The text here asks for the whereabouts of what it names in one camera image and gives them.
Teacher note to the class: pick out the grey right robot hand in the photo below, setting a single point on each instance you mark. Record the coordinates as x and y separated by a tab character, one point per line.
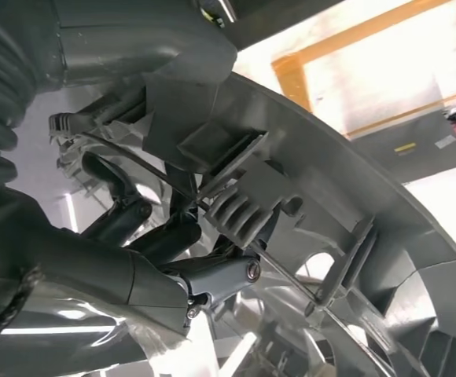
74	270

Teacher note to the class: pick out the grey laptop with stickers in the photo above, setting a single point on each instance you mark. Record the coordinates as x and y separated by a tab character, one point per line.
409	166

